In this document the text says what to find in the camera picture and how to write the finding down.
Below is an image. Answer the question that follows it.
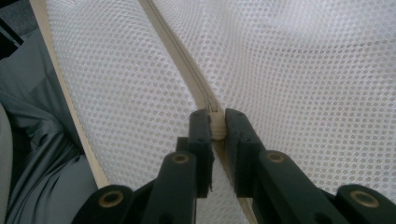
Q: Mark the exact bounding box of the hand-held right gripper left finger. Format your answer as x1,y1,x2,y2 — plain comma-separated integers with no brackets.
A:
140,108,215,224

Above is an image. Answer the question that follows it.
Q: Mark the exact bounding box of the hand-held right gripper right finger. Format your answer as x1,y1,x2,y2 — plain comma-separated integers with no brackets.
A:
224,107,351,224

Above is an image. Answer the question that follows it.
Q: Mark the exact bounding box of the white mesh laundry bag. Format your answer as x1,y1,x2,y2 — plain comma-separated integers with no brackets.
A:
29,0,396,224

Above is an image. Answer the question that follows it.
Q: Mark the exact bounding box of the grey cloth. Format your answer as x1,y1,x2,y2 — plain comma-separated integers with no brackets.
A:
0,28,99,224

